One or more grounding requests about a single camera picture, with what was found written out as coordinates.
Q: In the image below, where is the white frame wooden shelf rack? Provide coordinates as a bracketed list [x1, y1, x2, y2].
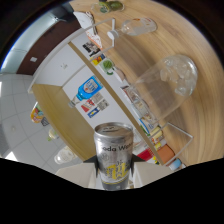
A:
[27, 17, 195, 168]

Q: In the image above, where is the orange printed leaflet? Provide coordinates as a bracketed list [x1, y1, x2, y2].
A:
[87, 28, 103, 49]

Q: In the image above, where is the blue wall poster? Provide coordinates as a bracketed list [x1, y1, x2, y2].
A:
[87, 107, 101, 119]

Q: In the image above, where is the brown wooden door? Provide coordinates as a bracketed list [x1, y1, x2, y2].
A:
[16, 18, 83, 75]

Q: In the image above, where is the glass jar of limes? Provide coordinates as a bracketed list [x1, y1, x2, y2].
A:
[91, 0, 125, 14]

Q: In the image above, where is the blue liquor bottle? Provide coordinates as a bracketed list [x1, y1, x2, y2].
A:
[67, 75, 104, 109]

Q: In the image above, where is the light blue cup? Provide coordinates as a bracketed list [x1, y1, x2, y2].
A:
[169, 158, 183, 171]

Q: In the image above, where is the clear glass with ice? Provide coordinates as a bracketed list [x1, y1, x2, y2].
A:
[125, 54, 199, 123]

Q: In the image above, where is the red wall poster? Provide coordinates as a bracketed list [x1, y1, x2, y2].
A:
[80, 99, 96, 113]

